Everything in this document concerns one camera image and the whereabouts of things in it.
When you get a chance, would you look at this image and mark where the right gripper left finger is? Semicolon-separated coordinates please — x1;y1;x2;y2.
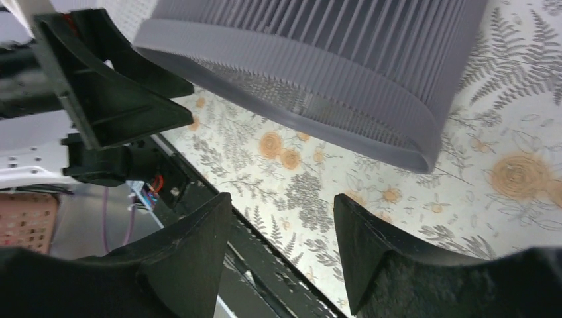
1;193;232;317

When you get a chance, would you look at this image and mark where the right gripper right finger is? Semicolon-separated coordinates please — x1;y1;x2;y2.
333;194;561;317

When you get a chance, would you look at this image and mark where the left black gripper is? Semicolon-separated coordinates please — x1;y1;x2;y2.
1;9;194;150

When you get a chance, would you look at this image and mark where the grey ribbed waste bin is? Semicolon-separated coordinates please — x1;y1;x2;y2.
133;0;488;174

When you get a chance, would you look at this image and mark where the pink perforated plastic basket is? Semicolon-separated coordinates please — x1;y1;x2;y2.
1;193;59;254

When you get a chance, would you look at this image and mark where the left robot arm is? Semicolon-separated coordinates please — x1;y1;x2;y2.
1;9;194;208

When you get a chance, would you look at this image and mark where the floral patterned table mat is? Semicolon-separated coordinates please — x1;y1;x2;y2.
165;1;561;314

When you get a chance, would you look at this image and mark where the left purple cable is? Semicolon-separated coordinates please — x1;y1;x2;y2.
101;186;137;256

